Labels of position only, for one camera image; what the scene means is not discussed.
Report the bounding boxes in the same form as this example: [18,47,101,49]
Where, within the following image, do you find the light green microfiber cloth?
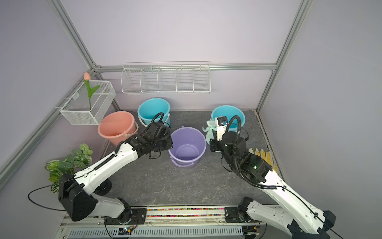
[203,120,217,145]

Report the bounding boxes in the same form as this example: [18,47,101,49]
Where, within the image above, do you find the teal plastic bucket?
[137,98,170,127]
[210,105,246,126]

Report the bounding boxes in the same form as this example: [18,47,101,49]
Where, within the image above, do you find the purple plastic bucket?
[168,126,207,168]

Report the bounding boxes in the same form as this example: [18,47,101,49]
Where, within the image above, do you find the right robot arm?
[210,131,336,239]

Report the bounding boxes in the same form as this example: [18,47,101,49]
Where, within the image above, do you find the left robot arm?
[58,121,173,224]

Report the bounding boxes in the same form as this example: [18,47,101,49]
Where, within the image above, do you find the pink plastic bucket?
[97,111,139,146]

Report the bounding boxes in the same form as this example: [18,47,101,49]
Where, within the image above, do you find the yellow white work gloves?
[249,148,279,174]

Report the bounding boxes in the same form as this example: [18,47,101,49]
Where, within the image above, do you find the potted green leafy plant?
[44,143,93,194]

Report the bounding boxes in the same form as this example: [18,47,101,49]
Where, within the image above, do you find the artificial pink tulip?
[84,72,100,110]

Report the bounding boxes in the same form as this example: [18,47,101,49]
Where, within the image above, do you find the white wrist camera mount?
[215,116,228,141]

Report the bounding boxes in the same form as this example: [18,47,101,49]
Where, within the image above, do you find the black corrugated cable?
[225,115,278,190]

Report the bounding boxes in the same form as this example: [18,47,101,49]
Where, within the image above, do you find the long white wire shelf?
[121,61,211,94]

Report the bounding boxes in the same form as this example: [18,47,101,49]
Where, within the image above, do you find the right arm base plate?
[224,206,255,223]

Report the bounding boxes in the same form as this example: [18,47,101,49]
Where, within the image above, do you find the rail with coloured beads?
[64,204,311,226]

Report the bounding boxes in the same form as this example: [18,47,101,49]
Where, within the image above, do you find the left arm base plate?
[104,208,147,226]

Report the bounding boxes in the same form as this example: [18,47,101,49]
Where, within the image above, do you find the white slotted cable duct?
[67,225,244,239]

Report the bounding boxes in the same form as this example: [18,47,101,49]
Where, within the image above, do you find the white wire basket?
[60,80,116,125]

